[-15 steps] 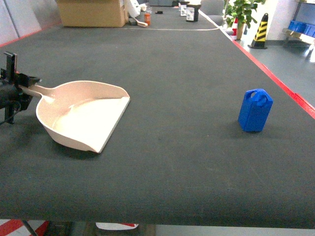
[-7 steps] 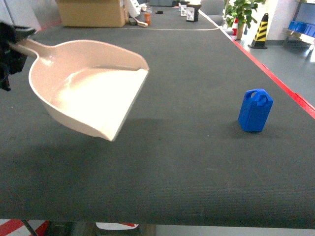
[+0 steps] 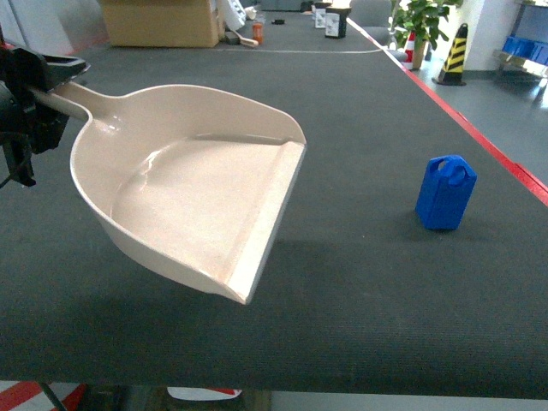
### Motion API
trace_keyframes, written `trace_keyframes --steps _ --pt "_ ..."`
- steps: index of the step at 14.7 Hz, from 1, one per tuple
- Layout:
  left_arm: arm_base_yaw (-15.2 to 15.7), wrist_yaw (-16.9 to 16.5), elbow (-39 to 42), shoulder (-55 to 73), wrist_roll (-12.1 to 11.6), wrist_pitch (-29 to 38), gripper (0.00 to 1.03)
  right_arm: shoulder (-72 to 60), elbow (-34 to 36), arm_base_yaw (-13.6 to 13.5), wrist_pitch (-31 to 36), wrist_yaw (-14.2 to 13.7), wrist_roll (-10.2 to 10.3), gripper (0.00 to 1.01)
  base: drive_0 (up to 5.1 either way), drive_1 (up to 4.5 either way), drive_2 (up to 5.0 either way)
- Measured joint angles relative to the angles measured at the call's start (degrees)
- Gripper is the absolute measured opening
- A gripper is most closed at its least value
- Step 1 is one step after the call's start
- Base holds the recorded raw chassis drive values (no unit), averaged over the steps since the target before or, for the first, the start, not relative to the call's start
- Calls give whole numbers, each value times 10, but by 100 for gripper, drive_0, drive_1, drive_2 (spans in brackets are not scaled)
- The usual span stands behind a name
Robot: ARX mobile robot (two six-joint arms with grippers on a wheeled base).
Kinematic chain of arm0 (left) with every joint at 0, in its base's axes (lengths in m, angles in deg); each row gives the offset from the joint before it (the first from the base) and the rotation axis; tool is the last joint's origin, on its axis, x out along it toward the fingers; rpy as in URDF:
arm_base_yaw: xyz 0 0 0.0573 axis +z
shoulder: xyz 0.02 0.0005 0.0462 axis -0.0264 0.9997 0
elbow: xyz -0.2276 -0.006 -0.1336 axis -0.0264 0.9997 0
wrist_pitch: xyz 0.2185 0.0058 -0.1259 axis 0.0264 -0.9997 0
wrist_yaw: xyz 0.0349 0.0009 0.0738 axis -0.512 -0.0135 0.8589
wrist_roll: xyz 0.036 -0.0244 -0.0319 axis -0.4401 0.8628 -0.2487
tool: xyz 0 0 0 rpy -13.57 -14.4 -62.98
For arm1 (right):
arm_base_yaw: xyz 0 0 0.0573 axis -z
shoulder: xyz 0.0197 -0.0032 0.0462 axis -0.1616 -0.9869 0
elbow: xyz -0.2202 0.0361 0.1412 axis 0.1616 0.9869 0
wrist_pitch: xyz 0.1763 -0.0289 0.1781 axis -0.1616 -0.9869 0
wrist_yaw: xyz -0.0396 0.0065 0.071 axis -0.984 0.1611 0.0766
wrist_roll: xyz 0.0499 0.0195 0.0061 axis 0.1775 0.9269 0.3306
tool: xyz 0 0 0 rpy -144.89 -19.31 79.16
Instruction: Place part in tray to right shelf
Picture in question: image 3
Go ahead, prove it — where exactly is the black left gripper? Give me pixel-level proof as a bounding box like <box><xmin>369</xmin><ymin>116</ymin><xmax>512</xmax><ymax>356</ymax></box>
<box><xmin>1</xmin><ymin>41</ymin><xmax>90</xmax><ymax>187</ymax></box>

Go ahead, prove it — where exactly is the beige plastic dustpan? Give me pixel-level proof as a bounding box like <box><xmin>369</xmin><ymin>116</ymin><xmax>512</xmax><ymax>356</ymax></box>
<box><xmin>34</xmin><ymin>82</ymin><xmax>307</xmax><ymax>305</ymax></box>

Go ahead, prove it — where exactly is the blue plastic part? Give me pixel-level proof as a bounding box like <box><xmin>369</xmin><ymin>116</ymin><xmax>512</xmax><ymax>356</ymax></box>
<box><xmin>415</xmin><ymin>155</ymin><xmax>478</xmax><ymax>230</ymax></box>

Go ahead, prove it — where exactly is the steel flow rack shelf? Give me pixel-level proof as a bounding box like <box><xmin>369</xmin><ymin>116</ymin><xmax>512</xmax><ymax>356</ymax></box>
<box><xmin>493</xmin><ymin>1</ymin><xmax>547</xmax><ymax>87</ymax></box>

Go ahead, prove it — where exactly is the large cardboard box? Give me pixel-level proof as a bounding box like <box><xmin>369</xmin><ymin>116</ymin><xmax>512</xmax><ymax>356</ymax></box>
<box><xmin>99</xmin><ymin>0</ymin><xmax>224</xmax><ymax>48</ymax></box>

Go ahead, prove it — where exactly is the orange can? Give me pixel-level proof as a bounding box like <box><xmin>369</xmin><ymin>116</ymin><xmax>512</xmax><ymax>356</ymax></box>
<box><xmin>252</xmin><ymin>21</ymin><xmax>264</xmax><ymax>45</ymax></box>

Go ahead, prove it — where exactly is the black white box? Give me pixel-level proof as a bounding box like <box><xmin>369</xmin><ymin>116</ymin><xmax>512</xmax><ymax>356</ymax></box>
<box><xmin>314</xmin><ymin>9</ymin><xmax>325</xmax><ymax>29</ymax></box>
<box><xmin>325</xmin><ymin>12</ymin><xmax>347</xmax><ymax>39</ymax></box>

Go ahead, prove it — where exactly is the red white traffic cone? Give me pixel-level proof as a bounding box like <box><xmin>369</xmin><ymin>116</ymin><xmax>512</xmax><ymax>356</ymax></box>
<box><xmin>402</xmin><ymin>32</ymin><xmax>415</xmax><ymax>70</ymax></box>

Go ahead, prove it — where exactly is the potted green plant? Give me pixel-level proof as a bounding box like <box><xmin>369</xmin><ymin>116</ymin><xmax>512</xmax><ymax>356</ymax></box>
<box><xmin>392</xmin><ymin>0</ymin><xmax>463</xmax><ymax>70</ymax></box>

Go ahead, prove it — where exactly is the dark green table mat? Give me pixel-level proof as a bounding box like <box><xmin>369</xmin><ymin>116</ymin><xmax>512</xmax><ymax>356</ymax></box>
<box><xmin>1</xmin><ymin>14</ymin><xmax>547</xmax><ymax>399</ymax></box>

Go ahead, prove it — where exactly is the yellow black traffic cone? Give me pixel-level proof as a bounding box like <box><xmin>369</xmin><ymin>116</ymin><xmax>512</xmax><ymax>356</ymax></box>
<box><xmin>432</xmin><ymin>23</ymin><xmax>468</xmax><ymax>86</ymax></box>

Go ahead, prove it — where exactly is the wooden handled brush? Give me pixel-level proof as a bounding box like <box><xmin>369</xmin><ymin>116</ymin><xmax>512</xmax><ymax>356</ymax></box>
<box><xmin>231</xmin><ymin>30</ymin><xmax>259</xmax><ymax>48</ymax></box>

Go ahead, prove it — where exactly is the red metal table frame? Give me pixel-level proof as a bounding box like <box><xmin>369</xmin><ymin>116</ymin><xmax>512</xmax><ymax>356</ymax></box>
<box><xmin>348</xmin><ymin>20</ymin><xmax>547</xmax><ymax>204</ymax></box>

